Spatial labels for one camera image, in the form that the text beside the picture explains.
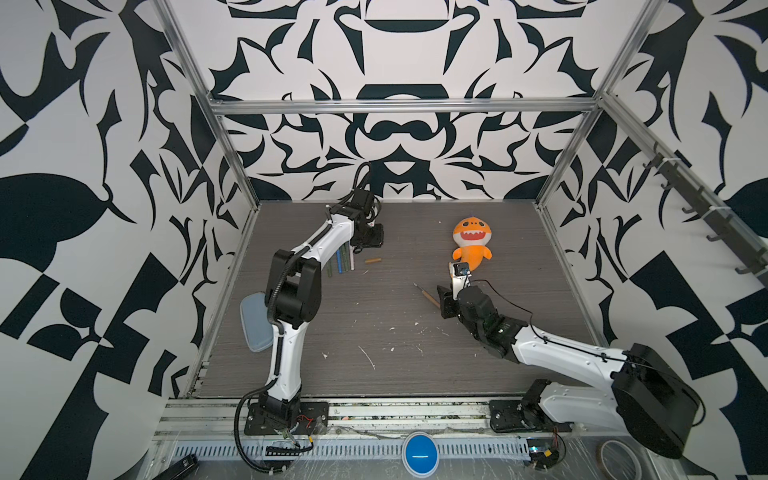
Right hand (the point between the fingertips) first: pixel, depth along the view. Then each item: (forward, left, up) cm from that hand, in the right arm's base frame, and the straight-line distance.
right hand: (444, 285), depth 84 cm
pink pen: (+16, +28, -9) cm, 33 cm away
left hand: (+19, +18, -1) cm, 26 cm away
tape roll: (-39, -36, -12) cm, 54 cm away
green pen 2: (+13, +35, -11) cm, 39 cm away
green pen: (+17, +30, -10) cm, 36 cm away
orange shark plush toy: (+21, -12, -4) cm, 24 cm away
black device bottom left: (-40, +61, -6) cm, 74 cm away
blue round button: (-38, +9, -10) cm, 40 cm away
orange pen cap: (+15, +21, -9) cm, 27 cm away
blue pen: (+15, +32, -10) cm, 37 cm away
